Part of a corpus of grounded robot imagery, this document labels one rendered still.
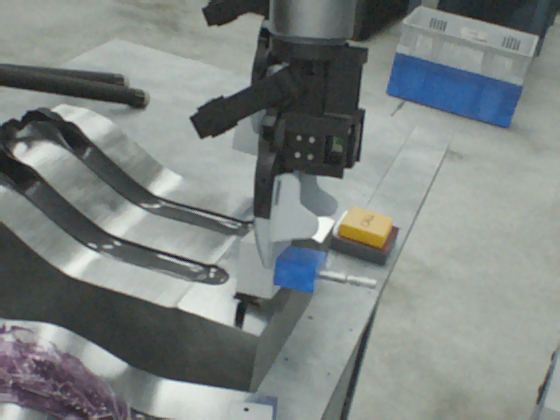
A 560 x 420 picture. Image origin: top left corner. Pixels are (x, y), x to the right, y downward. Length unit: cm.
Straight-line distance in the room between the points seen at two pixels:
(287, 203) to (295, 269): 7
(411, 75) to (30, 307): 334
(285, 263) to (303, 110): 15
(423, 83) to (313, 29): 338
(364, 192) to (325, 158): 53
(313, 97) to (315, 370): 30
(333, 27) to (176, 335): 33
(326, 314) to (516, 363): 151
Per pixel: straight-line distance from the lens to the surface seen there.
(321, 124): 76
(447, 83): 409
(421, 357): 238
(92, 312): 88
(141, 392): 78
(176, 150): 134
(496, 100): 409
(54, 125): 105
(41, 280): 89
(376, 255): 113
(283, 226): 79
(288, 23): 75
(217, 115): 80
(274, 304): 90
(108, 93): 142
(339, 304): 104
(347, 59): 76
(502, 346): 253
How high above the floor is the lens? 137
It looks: 28 degrees down
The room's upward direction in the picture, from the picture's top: 11 degrees clockwise
